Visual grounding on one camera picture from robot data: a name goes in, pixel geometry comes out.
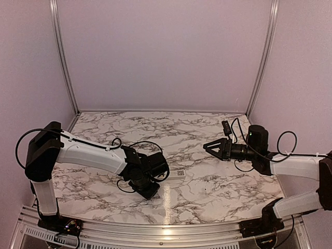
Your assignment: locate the left aluminium frame post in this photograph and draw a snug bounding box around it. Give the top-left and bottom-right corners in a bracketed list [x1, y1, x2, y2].
[49, 0, 80, 116]

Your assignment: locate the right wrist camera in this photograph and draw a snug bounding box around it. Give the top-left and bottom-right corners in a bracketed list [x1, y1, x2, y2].
[222, 120, 232, 136]

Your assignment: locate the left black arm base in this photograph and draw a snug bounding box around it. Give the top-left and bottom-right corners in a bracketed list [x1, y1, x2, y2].
[38, 215, 83, 237]

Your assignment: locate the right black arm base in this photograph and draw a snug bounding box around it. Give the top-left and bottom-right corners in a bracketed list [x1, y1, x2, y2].
[239, 198, 285, 238]

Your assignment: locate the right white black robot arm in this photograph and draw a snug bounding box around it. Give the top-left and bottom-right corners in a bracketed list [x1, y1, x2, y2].
[203, 125, 331, 232]

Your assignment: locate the right aluminium frame post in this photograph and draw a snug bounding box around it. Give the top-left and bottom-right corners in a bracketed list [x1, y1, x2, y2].
[245, 0, 280, 118]

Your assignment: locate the aluminium frame post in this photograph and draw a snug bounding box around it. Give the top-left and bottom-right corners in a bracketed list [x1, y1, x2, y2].
[245, 0, 280, 118]
[49, 0, 80, 116]

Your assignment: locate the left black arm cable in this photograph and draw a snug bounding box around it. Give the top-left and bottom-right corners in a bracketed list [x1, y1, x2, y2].
[15, 128, 165, 192]

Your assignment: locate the white remote control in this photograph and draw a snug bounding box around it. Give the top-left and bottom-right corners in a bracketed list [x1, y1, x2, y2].
[157, 170, 186, 180]

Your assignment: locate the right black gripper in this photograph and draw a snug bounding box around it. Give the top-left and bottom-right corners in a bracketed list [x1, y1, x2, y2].
[204, 137, 258, 161]

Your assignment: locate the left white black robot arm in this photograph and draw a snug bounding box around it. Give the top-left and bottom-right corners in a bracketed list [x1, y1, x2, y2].
[25, 121, 170, 231]

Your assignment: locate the front aluminium rail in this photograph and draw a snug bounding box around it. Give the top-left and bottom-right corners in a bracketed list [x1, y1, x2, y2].
[9, 206, 312, 248]

